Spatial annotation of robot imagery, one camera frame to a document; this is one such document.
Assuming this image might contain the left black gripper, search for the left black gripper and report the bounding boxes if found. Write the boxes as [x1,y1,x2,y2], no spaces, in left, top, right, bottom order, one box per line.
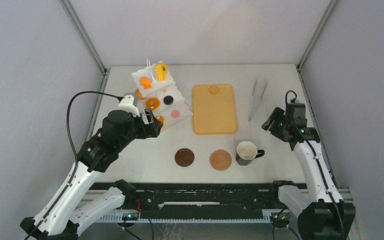
[116,108,163,152]

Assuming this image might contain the yellow cake slice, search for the yellow cake slice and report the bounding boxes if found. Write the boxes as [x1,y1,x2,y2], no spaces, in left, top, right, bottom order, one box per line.
[155,63,166,82]

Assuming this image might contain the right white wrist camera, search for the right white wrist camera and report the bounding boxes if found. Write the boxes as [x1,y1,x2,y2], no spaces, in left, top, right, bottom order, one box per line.
[285,102,306,120]

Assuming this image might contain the orange fish cookie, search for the orange fish cookie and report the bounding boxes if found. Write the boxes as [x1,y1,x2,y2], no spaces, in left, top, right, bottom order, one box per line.
[140,77,153,90]

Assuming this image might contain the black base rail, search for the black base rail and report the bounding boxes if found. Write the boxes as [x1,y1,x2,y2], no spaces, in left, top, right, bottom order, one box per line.
[92,181,303,221]

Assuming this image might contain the yellow serving tray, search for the yellow serving tray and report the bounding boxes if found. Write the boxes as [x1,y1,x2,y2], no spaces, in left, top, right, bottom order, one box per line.
[192,84,238,135]

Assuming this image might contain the metal serving tongs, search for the metal serving tongs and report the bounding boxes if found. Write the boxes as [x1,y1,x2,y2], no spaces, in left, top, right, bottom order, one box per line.
[247,76,268,122]

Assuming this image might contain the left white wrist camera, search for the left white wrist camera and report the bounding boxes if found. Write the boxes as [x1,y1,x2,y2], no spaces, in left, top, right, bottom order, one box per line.
[118,93,140,118]

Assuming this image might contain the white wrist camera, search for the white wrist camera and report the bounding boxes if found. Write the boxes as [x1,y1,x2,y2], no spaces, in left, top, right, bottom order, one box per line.
[118,93,140,118]
[285,102,306,120]

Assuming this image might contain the white three-tier dessert stand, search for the white three-tier dessert stand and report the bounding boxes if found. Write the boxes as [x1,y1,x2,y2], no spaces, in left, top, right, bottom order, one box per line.
[131,60,193,132]

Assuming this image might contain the black mug white interior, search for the black mug white interior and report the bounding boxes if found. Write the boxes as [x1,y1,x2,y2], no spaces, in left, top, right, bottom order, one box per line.
[235,141,266,166]

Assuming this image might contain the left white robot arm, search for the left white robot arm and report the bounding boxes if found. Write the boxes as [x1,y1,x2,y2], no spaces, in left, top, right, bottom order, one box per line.
[20,109,163,240]

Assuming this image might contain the woven rattan coaster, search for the woven rattan coaster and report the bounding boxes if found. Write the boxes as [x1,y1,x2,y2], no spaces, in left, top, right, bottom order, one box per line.
[209,149,232,171]

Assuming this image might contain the black sandwich cookie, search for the black sandwich cookie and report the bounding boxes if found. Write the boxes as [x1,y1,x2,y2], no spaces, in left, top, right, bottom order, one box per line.
[163,95,174,106]

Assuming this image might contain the pink macaron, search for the pink macaron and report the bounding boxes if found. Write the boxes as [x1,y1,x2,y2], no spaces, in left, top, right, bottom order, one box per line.
[170,110,181,119]

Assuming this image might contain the small orange cookie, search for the small orange cookie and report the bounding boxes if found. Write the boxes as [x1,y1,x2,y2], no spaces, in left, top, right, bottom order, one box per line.
[208,85,219,94]

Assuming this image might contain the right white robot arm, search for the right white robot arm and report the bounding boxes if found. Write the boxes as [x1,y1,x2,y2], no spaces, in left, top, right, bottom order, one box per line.
[261,102,356,240]

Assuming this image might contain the dark wooden coaster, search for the dark wooden coaster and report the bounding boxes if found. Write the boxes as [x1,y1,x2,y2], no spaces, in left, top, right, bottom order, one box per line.
[174,148,195,167]

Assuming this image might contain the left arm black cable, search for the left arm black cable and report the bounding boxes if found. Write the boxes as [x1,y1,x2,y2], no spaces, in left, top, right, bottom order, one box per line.
[23,91,125,240]

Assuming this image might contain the orange egg tart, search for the orange egg tart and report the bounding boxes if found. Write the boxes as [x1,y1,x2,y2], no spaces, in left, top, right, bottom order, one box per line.
[135,88,146,100]

